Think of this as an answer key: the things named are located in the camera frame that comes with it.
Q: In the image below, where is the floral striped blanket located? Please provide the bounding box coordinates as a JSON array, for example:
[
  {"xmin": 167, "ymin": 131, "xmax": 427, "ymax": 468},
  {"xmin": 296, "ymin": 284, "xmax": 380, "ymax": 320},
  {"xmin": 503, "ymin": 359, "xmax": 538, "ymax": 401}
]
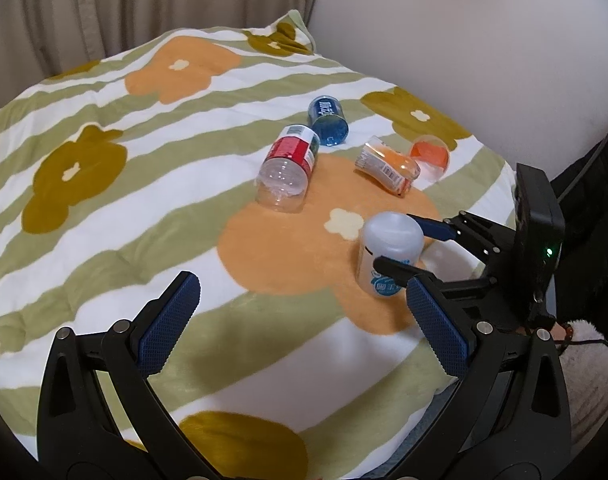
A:
[{"xmin": 0, "ymin": 10, "xmax": 518, "ymax": 480}]

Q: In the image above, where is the clear bottle red label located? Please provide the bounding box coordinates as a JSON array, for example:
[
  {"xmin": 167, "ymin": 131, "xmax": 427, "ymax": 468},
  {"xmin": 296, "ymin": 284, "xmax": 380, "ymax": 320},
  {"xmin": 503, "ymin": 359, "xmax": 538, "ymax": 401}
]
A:
[{"xmin": 255, "ymin": 124, "xmax": 321, "ymax": 212}]

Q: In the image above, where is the beige curtain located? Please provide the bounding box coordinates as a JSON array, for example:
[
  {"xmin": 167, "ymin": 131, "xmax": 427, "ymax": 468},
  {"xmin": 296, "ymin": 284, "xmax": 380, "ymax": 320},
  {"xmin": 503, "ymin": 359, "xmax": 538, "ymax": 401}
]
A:
[{"xmin": 0, "ymin": 0, "xmax": 323, "ymax": 126}]

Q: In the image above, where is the dark cloth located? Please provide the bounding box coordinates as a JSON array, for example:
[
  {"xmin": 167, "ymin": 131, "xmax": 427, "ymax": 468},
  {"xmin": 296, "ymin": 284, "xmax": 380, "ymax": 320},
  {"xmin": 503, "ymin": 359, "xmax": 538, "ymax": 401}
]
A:
[{"xmin": 549, "ymin": 110, "xmax": 608, "ymax": 356}]

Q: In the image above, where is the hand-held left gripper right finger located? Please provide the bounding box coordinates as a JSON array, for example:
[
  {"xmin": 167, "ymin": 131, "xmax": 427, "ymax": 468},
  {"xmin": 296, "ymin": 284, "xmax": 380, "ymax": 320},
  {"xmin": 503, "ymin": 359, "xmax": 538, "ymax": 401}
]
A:
[{"xmin": 389, "ymin": 273, "xmax": 571, "ymax": 480}]

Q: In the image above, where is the person's right forearm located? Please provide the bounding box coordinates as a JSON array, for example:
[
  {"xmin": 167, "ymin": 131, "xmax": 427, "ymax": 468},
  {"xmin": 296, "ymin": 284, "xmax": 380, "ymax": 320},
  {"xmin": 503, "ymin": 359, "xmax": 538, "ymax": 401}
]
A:
[{"xmin": 554, "ymin": 318, "xmax": 608, "ymax": 450}]

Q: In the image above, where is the white plastic bottle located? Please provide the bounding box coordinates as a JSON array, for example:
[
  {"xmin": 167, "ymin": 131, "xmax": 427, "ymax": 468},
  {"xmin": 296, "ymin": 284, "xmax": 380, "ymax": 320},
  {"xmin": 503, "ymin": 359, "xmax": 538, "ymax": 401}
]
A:
[{"xmin": 356, "ymin": 212, "xmax": 426, "ymax": 300}]

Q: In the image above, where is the blue plastic bottle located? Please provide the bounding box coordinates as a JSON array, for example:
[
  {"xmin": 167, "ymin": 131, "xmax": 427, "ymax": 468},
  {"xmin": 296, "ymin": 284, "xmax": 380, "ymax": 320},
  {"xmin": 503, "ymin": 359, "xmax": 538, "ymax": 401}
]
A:
[{"xmin": 307, "ymin": 95, "xmax": 350, "ymax": 147}]

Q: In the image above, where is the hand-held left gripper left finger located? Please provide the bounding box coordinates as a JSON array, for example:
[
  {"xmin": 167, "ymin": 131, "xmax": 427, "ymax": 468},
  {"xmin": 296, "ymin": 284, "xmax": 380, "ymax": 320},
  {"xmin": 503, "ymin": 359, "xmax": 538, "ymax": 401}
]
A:
[{"xmin": 36, "ymin": 270, "xmax": 211, "ymax": 480}]

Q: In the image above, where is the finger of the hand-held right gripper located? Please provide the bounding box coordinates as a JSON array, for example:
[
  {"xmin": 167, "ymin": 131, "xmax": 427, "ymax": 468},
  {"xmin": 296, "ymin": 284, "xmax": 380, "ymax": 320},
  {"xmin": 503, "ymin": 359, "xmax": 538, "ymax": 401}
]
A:
[
  {"xmin": 407, "ymin": 212, "xmax": 516, "ymax": 263},
  {"xmin": 373, "ymin": 254, "xmax": 498, "ymax": 304}
]

